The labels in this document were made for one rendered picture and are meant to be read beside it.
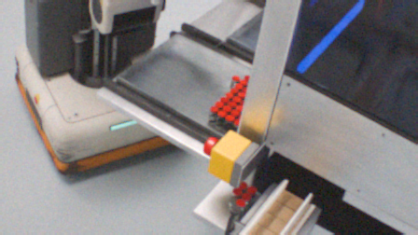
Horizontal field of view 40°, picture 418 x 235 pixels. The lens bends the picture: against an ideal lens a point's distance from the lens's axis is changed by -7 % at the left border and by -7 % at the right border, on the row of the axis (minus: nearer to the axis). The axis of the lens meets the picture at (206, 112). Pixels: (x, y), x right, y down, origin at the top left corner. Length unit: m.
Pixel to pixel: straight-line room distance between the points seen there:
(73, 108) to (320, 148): 1.37
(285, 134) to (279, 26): 0.24
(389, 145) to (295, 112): 0.20
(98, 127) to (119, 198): 0.31
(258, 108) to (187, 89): 0.39
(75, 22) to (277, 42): 1.39
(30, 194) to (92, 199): 0.26
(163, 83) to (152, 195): 0.95
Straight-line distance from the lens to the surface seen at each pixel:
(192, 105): 1.51
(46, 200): 2.42
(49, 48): 2.41
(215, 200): 1.31
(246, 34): 1.79
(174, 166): 2.56
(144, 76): 1.58
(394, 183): 1.16
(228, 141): 1.22
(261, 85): 1.17
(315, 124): 1.16
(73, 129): 2.29
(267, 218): 1.24
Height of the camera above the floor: 1.88
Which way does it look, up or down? 42 degrees down
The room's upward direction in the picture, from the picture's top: 10 degrees clockwise
